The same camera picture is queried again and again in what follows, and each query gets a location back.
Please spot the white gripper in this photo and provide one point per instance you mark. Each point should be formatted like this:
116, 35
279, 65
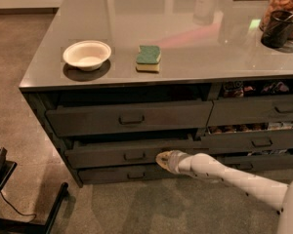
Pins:
195, 165

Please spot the grey drawer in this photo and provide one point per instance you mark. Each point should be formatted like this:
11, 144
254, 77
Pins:
123, 174
128, 118
249, 110
248, 141
257, 163
122, 153

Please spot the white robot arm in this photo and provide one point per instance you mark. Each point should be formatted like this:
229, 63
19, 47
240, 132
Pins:
277, 195

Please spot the snack packets in drawer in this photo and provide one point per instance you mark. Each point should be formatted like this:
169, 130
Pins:
240, 89

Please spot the grey cabinet island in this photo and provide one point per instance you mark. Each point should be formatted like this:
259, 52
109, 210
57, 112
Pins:
114, 82

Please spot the green yellow sponge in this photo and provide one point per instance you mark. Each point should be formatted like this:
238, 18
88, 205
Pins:
148, 58

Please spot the white paper bowl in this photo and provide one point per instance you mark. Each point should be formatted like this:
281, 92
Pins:
87, 55

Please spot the black mesh cup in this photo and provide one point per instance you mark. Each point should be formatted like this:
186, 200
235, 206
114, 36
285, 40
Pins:
278, 29

